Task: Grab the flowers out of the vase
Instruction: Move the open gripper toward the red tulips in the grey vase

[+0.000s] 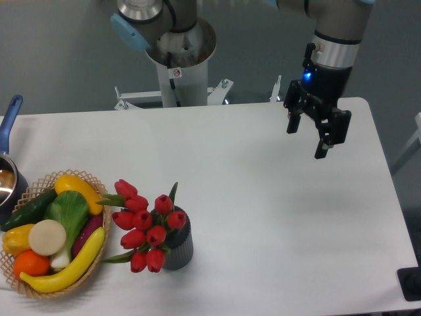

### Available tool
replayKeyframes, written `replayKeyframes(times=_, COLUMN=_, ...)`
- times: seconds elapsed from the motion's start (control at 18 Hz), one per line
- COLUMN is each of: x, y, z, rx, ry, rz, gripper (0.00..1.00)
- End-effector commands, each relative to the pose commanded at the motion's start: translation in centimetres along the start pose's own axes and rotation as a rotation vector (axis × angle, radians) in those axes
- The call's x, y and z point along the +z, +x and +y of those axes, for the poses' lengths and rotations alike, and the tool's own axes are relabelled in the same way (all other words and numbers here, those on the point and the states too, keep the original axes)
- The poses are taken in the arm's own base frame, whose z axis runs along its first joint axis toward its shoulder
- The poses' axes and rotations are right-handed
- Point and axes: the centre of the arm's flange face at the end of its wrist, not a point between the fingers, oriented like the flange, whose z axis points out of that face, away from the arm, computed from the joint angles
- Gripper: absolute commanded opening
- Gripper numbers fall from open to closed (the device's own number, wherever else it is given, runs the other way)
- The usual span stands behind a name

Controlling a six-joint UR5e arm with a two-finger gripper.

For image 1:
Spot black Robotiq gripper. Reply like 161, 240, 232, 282
284, 65, 353, 159

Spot dark grey ribbed vase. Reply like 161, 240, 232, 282
146, 206, 193, 273

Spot red tulip bouquet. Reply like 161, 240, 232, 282
97, 179, 178, 273

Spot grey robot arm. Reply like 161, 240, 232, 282
111, 1, 373, 159

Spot black device at table edge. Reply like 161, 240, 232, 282
397, 267, 420, 302

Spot purple sweet potato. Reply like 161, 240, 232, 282
72, 215, 103, 258

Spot yellow squash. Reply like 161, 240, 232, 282
54, 174, 105, 216

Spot green bok choy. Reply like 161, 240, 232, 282
43, 191, 89, 272

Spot woven wicker basket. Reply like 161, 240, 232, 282
1, 169, 111, 300

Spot round beige disc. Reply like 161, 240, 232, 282
28, 219, 66, 256

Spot dark green cucumber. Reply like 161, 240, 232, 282
1, 189, 57, 232

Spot yellow banana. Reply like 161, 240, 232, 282
20, 227, 105, 294

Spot orange fruit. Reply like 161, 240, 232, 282
13, 250, 50, 280

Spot yellow bell pepper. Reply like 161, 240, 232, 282
2, 224, 35, 257

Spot white frame at right edge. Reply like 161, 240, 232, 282
389, 113, 420, 176

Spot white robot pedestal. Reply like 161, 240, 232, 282
112, 16, 234, 108

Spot blue handled saucepan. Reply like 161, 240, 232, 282
1, 95, 28, 224

